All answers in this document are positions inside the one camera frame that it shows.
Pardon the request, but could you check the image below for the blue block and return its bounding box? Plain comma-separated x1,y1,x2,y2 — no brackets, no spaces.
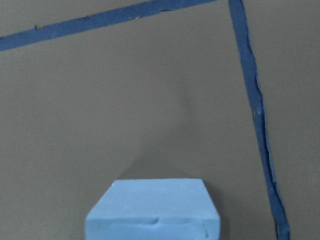
84,178,221,240

